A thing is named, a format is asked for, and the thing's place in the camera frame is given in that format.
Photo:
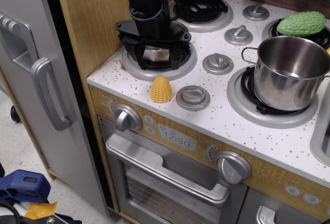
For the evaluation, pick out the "front right stove burner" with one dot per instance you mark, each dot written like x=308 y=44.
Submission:
x=242 y=99

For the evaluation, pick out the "grey stovetop knob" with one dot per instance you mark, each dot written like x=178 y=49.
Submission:
x=193 y=98
x=256 y=12
x=218 y=64
x=239 y=36

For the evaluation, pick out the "front left stove burner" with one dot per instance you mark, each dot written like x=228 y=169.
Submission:
x=134 y=69

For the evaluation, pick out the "blue clamp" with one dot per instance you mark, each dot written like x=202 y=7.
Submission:
x=25 y=186

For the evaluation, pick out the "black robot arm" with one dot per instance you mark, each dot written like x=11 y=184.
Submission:
x=151 y=8

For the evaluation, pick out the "back right stove burner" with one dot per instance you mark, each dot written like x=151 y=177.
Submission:
x=321 y=38

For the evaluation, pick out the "yellow toy corn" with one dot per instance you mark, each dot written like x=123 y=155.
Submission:
x=161 y=90

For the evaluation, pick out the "black caster wheel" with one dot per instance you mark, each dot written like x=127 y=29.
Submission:
x=14 y=115

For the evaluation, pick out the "green toy bitter gourd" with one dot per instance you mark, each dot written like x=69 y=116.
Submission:
x=302 y=24

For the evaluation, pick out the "right silver oven dial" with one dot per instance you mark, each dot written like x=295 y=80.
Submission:
x=232 y=167

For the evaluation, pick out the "back left stove burner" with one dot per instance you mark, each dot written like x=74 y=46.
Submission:
x=203 y=16

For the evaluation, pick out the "grey lower cabinet door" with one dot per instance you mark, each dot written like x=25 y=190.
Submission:
x=260 y=208

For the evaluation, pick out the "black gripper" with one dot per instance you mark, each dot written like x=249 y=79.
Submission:
x=158 y=31

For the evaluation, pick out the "grey oven door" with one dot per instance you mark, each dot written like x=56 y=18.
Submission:
x=155 y=184

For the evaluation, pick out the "stove burner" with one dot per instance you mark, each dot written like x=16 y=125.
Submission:
x=134 y=69
x=242 y=99
x=203 y=16
x=321 y=38

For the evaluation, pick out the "yellow tape piece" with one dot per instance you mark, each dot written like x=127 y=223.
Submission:
x=40 y=210

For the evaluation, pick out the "silver fridge door handle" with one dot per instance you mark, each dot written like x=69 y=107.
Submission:
x=39 y=71

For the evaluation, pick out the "grey stovetop knob back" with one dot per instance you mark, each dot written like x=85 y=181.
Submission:
x=256 y=12

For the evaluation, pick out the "oven clock display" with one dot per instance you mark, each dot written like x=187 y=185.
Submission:
x=177 y=137

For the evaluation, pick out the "grey stovetop knob front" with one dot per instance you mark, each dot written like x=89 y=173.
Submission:
x=193 y=98

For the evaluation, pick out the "left silver oven dial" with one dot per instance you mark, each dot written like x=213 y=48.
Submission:
x=126 y=118

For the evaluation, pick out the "grey fridge door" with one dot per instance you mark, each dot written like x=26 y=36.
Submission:
x=30 y=30

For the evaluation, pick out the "small silver pan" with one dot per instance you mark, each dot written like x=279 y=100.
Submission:
x=156 y=54

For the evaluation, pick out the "grey sink basin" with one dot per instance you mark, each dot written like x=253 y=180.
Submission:
x=319 y=143

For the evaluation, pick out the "silver oven dial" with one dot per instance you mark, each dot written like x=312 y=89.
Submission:
x=126 y=118
x=232 y=167

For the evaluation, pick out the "stainless steel pot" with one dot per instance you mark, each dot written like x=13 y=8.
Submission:
x=288 y=72

